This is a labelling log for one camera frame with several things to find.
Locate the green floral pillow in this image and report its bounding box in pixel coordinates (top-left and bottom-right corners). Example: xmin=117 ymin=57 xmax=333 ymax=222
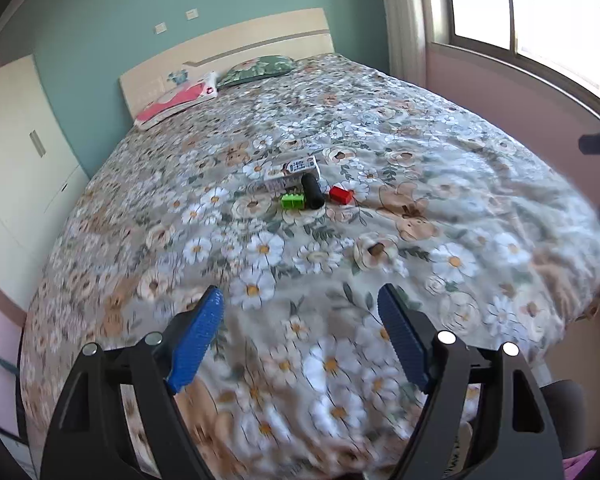
xmin=216 ymin=55 xmax=301 ymax=88

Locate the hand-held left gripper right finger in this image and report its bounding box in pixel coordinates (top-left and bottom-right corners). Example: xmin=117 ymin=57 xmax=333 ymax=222
xmin=377 ymin=282 xmax=566 ymax=480

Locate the pink quilted jacket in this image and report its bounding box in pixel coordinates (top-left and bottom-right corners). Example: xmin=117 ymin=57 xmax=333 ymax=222
xmin=562 ymin=450 xmax=598 ymax=480

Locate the window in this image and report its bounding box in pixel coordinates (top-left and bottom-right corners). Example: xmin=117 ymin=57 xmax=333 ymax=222
xmin=420 ymin=0 xmax=600 ymax=116

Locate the bed with floral duvet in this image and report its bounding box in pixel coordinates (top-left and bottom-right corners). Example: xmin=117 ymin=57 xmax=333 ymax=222
xmin=19 ymin=52 xmax=600 ymax=480

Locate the white curtain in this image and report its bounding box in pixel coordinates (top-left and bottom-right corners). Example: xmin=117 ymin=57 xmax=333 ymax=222
xmin=377 ymin=0 xmax=429 ymax=86

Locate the white wardrobe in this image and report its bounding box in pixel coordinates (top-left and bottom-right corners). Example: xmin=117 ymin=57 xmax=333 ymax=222
xmin=0 ymin=55 xmax=91 ymax=311

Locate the cream wooden bed headboard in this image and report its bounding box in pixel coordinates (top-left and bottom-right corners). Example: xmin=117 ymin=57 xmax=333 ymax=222
xmin=119 ymin=7 xmax=336 ymax=123

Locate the pink and white pillow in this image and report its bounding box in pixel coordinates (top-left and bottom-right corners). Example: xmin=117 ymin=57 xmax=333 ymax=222
xmin=134 ymin=71 xmax=220 ymax=131

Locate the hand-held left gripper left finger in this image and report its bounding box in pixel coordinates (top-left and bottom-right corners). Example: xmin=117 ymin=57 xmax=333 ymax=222
xmin=40 ymin=285 xmax=226 ymax=480

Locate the white remote box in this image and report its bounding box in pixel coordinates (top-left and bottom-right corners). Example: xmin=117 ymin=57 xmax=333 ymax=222
xmin=263 ymin=155 xmax=322 ymax=194

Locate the black cylinder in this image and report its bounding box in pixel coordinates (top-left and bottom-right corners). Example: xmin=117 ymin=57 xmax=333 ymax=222
xmin=301 ymin=174 xmax=325 ymax=209

